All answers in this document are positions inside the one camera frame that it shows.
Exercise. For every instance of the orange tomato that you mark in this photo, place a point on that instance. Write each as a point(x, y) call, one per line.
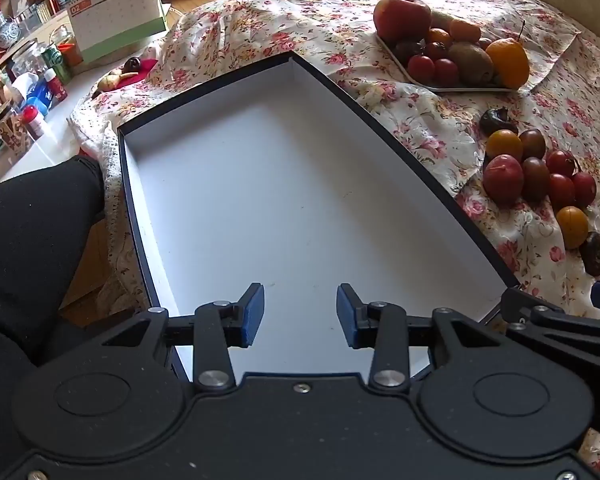
point(504, 145)

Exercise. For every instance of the blue tissue pack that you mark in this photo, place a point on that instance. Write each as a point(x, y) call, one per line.
point(36, 95)

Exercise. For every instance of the floral tablecloth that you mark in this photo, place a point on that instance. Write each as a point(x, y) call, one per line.
point(330, 25)

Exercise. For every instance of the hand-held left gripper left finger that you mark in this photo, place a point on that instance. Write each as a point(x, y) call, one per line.
point(252, 315)

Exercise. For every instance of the green drink can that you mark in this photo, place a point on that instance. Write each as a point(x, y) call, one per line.
point(55, 60)

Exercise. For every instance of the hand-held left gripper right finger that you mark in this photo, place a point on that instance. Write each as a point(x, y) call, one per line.
point(346, 316)

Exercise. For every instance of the dark blue box white inside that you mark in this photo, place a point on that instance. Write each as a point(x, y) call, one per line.
point(280, 185)

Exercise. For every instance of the white fruit tray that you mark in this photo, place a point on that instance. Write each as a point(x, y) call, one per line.
point(455, 87)

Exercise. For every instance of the small orange kumquat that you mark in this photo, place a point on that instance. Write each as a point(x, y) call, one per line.
point(438, 36)

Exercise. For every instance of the large orange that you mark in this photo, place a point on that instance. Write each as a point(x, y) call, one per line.
point(508, 62)

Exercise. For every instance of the dark mangosteen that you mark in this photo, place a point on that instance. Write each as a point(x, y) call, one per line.
point(497, 121)
point(594, 254)
point(131, 64)

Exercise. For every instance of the beige root vegetable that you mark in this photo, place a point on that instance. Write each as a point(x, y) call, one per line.
point(111, 81)

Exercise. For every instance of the tangerine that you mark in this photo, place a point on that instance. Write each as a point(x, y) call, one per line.
point(464, 30)

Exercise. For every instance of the small red cherry tomato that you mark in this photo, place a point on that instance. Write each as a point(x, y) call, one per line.
point(560, 162)
point(561, 191)
point(584, 189)

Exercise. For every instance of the blue white porcelain vase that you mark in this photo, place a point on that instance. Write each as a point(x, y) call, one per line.
point(5, 34)

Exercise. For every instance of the patterned paper cup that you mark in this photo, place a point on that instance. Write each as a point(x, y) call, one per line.
point(11, 134)

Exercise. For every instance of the dark plum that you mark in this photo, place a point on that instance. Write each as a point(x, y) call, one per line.
point(409, 50)

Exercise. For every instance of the dark red tomato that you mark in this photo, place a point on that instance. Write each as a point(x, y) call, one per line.
point(436, 50)

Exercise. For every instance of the large red apple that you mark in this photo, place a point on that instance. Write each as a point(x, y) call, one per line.
point(401, 17)

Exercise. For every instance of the yellow orange plum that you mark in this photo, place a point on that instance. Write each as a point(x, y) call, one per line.
point(572, 227)

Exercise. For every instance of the dark brown tomato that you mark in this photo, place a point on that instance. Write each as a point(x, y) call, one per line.
point(536, 178)
point(532, 143)

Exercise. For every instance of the glass jar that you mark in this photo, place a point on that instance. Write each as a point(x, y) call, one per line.
point(27, 56)

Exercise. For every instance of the red plum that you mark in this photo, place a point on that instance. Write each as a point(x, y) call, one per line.
point(502, 179)

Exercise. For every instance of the black-sleeved arm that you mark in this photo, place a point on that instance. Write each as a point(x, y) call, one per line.
point(30, 240)

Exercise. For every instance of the green desk calendar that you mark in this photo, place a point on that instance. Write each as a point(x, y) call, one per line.
point(117, 10)

